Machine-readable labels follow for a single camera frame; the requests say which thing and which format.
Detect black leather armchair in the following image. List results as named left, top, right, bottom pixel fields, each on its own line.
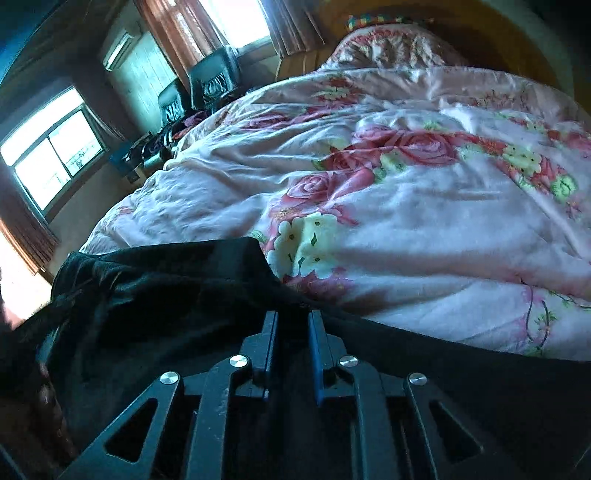
left=157, top=78, right=192, bottom=125
left=187, top=46, right=243, bottom=114

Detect pink floral blanket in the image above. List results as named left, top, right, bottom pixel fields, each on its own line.
left=81, top=25, right=591, bottom=361

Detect bright window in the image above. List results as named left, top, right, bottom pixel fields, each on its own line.
left=198, top=0, right=271, bottom=49

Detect wooden headboard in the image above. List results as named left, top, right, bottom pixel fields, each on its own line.
left=277, top=0, right=575, bottom=88

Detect colourful checked pillow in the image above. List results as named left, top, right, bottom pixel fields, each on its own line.
left=346, top=14, right=435, bottom=32

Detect wide side window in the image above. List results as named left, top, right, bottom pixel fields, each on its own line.
left=0, top=85, right=107, bottom=217

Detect white air conditioner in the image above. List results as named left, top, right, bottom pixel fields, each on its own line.
left=102, top=30, right=141, bottom=71

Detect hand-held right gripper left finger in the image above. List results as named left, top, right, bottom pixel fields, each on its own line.
left=60, top=310, right=280, bottom=480

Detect black pants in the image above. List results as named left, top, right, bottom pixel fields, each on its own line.
left=0, top=237, right=591, bottom=480

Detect pink curtain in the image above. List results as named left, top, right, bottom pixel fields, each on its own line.
left=0, top=217, right=61, bottom=278
left=259, top=0, right=301, bottom=58
left=134, top=0, right=208, bottom=70

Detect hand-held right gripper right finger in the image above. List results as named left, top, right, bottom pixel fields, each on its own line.
left=308, top=310, right=527, bottom=480

